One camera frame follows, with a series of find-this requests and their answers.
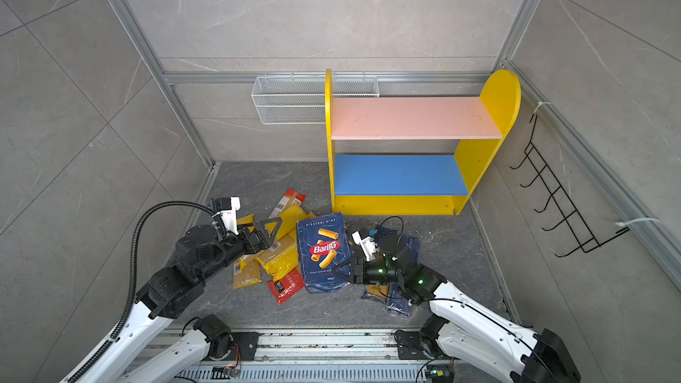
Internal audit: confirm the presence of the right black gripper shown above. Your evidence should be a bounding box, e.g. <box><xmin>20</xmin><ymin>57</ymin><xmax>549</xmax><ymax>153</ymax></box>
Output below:
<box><xmin>332</xmin><ymin>257</ymin><xmax>405</xmax><ymax>285</ymax></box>

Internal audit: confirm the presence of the blue Barilla rigatoni box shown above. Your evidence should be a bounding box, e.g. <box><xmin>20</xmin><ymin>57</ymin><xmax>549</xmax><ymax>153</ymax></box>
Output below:
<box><xmin>296</xmin><ymin>213</ymin><xmax>352</xmax><ymax>294</ymax></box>

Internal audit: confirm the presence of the blue Barilla spaghetti bag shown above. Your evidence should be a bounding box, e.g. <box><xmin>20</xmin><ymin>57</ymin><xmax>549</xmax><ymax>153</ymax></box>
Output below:
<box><xmin>385</xmin><ymin>236</ymin><xmax>421</xmax><ymax>317</ymax></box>

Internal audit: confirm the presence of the blue yellow spaghetti bag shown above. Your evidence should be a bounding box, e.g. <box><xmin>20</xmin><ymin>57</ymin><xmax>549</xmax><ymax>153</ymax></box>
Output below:
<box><xmin>361</xmin><ymin>225</ymin><xmax>394</xmax><ymax>303</ymax></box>

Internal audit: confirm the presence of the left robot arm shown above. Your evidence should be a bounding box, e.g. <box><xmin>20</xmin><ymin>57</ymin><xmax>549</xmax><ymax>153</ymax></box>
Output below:
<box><xmin>64</xmin><ymin>197</ymin><xmax>283</xmax><ymax>382</ymax></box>

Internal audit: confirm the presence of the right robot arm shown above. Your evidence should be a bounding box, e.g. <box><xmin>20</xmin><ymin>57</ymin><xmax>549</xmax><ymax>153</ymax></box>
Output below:
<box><xmin>333</xmin><ymin>252</ymin><xmax>582</xmax><ymax>382</ymax></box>

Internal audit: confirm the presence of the small tan pasta bag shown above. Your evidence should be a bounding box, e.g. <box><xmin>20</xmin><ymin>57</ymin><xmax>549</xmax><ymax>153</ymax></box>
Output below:
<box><xmin>232</xmin><ymin>262</ymin><xmax>262</xmax><ymax>290</ymax></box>

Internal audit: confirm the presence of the red yellow pasta bag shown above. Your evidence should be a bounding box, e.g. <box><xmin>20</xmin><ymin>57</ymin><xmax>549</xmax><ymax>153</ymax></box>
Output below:
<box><xmin>267</xmin><ymin>268</ymin><xmax>305</xmax><ymax>304</ymax></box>

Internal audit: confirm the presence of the yellow shelf unit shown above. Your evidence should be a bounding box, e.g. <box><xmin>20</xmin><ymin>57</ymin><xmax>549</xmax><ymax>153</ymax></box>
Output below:
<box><xmin>325</xmin><ymin>69</ymin><xmax>521</xmax><ymax>216</ymax></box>

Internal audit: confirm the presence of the yellow Pastatime spaghetti bag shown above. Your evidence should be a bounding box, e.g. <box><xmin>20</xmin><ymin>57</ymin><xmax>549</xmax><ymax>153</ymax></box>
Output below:
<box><xmin>256</xmin><ymin>232</ymin><xmax>299</xmax><ymax>281</ymax></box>

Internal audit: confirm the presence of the red white spaghetti bag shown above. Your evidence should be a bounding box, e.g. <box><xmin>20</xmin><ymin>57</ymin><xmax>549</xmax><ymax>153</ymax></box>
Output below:
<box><xmin>269</xmin><ymin>189</ymin><xmax>306</xmax><ymax>218</ymax></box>

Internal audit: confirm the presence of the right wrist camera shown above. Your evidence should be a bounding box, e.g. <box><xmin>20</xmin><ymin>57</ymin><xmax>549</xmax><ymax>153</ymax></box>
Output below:
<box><xmin>352</xmin><ymin>232</ymin><xmax>380</xmax><ymax>262</ymax></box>

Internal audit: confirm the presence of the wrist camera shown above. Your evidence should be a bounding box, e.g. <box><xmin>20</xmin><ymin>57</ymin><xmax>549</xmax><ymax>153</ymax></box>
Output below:
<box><xmin>352</xmin><ymin>232</ymin><xmax>380</xmax><ymax>262</ymax></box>
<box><xmin>209</xmin><ymin>197</ymin><xmax>240</xmax><ymax>235</ymax></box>

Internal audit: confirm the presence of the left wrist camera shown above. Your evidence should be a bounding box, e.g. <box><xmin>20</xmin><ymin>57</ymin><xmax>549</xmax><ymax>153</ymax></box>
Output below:
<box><xmin>209</xmin><ymin>197</ymin><xmax>240</xmax><ymax>235</ymax></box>

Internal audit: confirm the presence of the aluminium mounting rail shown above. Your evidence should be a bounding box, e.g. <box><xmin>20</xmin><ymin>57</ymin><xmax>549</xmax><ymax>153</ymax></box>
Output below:
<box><xmin>119</xmin><ymin>328</ymin><xmax>473</xmax><ymax>382</ymax></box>

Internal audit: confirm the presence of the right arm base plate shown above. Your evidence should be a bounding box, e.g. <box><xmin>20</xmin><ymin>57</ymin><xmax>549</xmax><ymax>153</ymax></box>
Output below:
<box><xmin>394</xmin><ymin>330</ymin><xmax>442</xmax><ymax>360</ymax></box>

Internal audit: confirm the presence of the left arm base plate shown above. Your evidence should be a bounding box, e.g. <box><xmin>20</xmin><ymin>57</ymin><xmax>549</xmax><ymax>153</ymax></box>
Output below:
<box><xmin>205</xmin><ymin>332</ymin><xmax>260</xmax><ymax>363</ymax></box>

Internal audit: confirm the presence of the white wire mesh basket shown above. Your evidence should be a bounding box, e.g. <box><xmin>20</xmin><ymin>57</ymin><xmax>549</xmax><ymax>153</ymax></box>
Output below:
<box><xmin>251</xmin><ymin>74</ymin><xmax>380</xmax><ymax>125</ymax></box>

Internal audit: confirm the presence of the black wire hook rack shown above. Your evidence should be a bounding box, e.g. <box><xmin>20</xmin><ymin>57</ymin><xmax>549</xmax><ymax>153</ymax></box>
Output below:
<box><xmin>510</xmin><ymin>115</ymin><xmax>631</xmax><ymax>258</ymax></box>

